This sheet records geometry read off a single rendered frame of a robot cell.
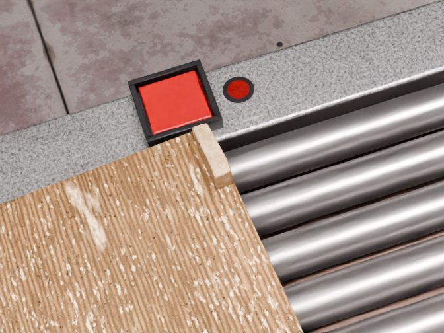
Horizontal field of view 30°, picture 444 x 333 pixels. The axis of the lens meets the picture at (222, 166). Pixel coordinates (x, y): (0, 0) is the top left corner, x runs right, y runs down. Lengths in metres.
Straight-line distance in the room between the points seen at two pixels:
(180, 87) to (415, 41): 0.24
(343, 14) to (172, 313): 1.46
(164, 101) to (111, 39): 1.27
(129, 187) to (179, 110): 0.10
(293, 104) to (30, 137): 0.26
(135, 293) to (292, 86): 0.26
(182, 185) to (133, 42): 1.33
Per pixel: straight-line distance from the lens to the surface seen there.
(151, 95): 0.82
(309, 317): 0.72
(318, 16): 2.07
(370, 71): 0.84
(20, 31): 2.17
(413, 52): 0.86
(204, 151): 0.74
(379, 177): 0.78
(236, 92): 0.83
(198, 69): 0.83
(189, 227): 0.74
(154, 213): 0.75
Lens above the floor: 1.60
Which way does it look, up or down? 60 degrees down
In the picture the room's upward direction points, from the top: 9 degrees counter-clockwise
